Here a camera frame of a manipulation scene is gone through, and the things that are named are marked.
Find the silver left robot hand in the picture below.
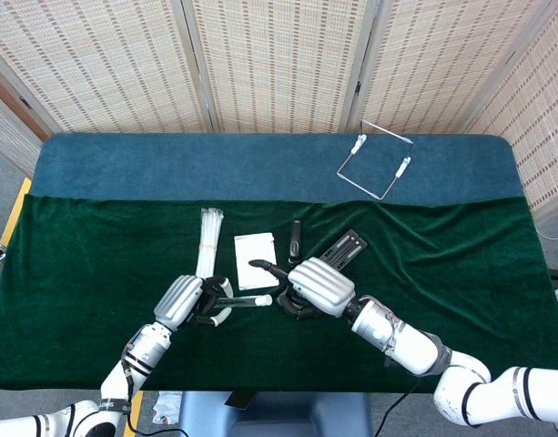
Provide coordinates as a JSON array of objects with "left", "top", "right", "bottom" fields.
[{"left": 153, "top": 274, "right": 234, "bottom": 331}]

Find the white notepad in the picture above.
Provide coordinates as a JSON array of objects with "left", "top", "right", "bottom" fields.
[{"left": 233, "top": 231, "right": 280, "bottom": 291}]

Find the black folded laptop stand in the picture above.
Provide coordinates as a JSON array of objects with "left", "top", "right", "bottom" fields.
[{"left": 275, "top": 229, "right": 369, "bottom": 316}]

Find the crumpled white paper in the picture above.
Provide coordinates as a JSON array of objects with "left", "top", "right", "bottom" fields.
[{"left": 151, "top": 391, "right": 184, "bottom": 425}]

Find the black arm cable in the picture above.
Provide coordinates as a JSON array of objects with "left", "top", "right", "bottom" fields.
[
  {"left": 121, "top": 359, "right": 182, "bottom": 432},
  {"left": 372, "top": 377, "right": 423, "bottom": 437}
]

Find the metal wire book stand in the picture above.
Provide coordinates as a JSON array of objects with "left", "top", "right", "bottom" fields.
[{"left": 336, "top": 120, "right": 415, "bottom": 201}]

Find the woven folding screen panel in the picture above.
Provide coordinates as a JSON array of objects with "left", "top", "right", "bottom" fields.
[
  {"left": 182, "top": 0, "right": 380, "bottom": 134},
  {"left": 0, "top": 86, "right": 43, "bottom": 178},
  {"left": 346, "top": 0, "right": 558, "bottom": 136},
  {"left": 0, "top": 0, "right": 216, "bottom": 136},
  {"left": 462, "top": 0, "right": 558, "bottom": 224}
]

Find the green velvet cloth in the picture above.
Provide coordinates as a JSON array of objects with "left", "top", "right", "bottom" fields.
[{"left": 0, "top": 193, "right": 557, "bottom": 393}]

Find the clear glass tube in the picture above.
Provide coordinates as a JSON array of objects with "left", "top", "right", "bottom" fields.
[{"left": 214, "top": 295, "right": 261, "bottom": 307}]

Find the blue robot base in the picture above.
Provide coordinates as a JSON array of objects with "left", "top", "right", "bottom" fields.
[{"left": 177, "top": 391, "right": 373, "bottom": 437}]

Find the bag of white cable ties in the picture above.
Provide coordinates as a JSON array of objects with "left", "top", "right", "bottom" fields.
[{"left": 195, "top": 208, "right": 224, "bottom": 279}]

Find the blue table cover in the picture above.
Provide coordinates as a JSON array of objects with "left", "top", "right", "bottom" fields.
[{"left": 30, "top": 131, "right": 528, "bottom": 208}]

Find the flat black object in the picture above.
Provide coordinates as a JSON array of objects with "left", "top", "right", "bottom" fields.
[{"left": 224, "top": 391, "right": 257, "bottom": 411}]

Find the yellow floor tape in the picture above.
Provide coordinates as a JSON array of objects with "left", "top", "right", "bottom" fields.
[{"left": 122, "top": 390, "right": 145, "bottom": 437}]

